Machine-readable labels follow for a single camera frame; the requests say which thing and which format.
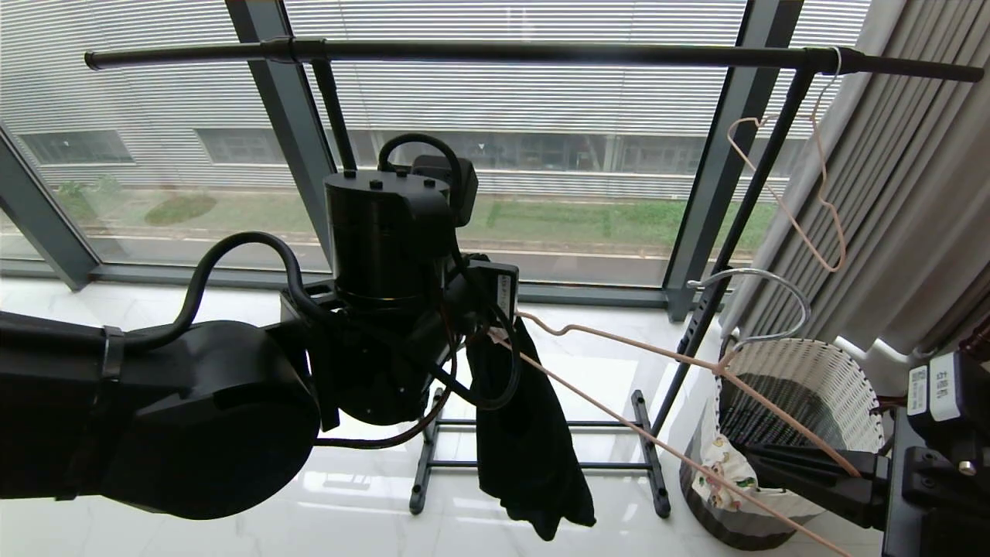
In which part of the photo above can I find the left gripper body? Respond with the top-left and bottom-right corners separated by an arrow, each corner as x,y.
447,254 -> 521,331

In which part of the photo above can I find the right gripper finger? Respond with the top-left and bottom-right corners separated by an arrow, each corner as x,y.
742,443 -> 892,486
753,463 -> 892,532

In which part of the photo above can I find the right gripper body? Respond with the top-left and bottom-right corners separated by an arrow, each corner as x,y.
882,350 -> 990,557

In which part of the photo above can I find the black garment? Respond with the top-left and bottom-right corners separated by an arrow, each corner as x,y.
464,316 -> 598,542

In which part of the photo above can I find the pink clothes hanger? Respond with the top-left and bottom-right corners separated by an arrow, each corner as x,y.
727,58 -> 848,273
487,267 -> 863,557

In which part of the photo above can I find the white laundry basket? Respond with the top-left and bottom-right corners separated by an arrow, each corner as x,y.
715,333 -> 886,496

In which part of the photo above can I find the black clothes rack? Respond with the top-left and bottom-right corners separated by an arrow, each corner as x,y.
84,37 -> 985,518

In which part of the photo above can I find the cream printed garment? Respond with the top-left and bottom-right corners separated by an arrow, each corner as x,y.
679,398 -> 827,552

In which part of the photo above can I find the window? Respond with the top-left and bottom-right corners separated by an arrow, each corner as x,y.
0,0 -> 875,322

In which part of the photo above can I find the beige curtain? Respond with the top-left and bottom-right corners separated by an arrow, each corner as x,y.
719,0 -> 990,364

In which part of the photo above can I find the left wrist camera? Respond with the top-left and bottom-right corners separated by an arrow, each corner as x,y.
410,155 -> 479,229

